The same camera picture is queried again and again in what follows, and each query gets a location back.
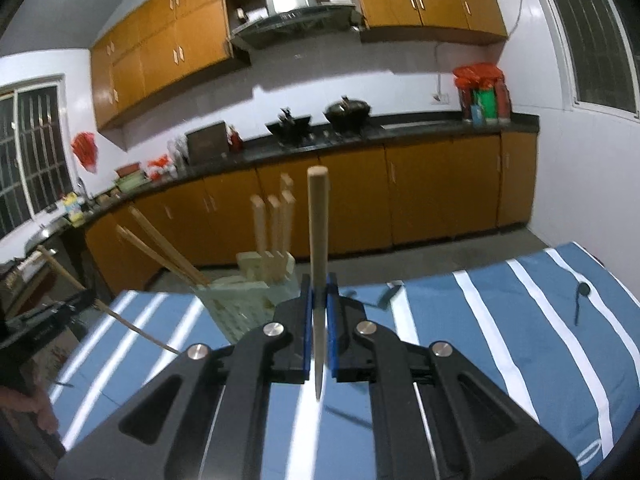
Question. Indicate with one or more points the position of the steel range hood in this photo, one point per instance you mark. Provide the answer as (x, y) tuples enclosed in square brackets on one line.
[(290, 15)]

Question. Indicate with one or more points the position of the blue white striped tablecloth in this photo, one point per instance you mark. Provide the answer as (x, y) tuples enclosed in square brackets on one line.
[(500, 335)]

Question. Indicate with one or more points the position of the black wok with lid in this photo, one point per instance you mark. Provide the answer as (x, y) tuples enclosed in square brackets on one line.
[(347, 110)]

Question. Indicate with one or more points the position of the black kitchen countertop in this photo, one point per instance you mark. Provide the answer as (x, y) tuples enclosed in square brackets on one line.
[(425, 130)]

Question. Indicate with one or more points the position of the frosted window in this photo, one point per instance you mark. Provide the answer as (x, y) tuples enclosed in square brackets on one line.
[(600, 35)]

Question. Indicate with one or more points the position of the black gas stove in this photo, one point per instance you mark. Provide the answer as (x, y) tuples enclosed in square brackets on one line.
[(320, 136)]

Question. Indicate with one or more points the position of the metal faucet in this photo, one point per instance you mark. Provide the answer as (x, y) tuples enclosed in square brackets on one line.
[(82, 192)]

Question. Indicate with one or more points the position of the clear plastic bag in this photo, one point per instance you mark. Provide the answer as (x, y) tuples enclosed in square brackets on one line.
[(177, 152)]

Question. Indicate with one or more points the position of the barred window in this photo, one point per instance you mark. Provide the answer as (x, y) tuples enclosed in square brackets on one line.
[(35, 160)]

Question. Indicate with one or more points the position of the steel sink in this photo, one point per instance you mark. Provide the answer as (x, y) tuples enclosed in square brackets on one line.
[(47, 230)]

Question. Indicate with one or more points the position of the person's left hand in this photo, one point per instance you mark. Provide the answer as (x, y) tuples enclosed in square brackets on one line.
[(25, 402)]

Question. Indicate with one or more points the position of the wooden chopstick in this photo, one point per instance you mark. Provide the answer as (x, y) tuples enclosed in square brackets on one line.
[(274, 230), (155, 254), (145, 332), (287, 220), (317, 235), (165, 239)]

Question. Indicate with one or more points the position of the red bottle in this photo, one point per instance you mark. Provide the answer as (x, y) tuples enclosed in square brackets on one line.
[(234, 141)]

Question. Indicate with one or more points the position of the yellow detergent bottle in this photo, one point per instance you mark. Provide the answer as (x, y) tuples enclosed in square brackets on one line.
[(75, 209)]

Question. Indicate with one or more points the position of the orange base cabinets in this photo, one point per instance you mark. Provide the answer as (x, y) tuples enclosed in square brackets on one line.
[(425, 185)]

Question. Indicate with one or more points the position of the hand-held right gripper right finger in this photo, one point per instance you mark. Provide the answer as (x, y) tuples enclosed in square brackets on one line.
[(332, 340)]

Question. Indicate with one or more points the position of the pink basin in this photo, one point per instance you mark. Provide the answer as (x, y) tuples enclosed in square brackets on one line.
[(129, 169)]

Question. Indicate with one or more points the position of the dark cutting board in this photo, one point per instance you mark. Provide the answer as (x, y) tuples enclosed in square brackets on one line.
[(205, 142)]

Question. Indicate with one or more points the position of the green perforated utensil holder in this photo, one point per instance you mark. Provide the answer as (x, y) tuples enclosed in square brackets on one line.
[(240, 310)]

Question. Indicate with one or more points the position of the red hanging plastic bag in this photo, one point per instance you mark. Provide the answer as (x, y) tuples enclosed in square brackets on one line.
[(85, 152)]

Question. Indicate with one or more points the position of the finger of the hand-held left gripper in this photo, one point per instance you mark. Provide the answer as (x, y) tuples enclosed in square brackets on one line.
[(75, 302)]

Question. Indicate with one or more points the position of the red packaged goods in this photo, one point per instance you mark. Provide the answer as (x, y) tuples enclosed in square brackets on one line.
[(480, 92)]

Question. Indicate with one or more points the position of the white wall outlet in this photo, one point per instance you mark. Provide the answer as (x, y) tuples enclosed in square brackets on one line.
[(439, 96)]

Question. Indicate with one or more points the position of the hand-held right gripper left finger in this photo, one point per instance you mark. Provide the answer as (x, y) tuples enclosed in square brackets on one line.
[(306, 330)]

